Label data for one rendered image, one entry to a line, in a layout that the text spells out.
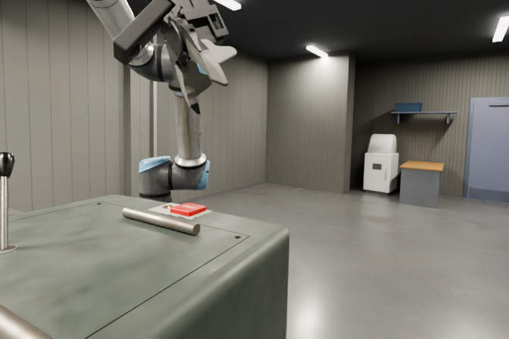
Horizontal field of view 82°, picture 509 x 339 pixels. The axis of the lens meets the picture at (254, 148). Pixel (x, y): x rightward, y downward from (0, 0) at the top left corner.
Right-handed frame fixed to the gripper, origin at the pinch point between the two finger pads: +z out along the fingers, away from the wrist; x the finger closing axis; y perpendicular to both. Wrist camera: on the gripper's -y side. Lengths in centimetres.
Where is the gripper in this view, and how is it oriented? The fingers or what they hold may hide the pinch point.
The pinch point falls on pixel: (207, 104)
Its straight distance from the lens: 48.2
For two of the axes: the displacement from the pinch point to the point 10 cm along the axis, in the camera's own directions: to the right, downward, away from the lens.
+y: 8.0, -3.9, 4.5
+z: 4.2, 9.1, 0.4
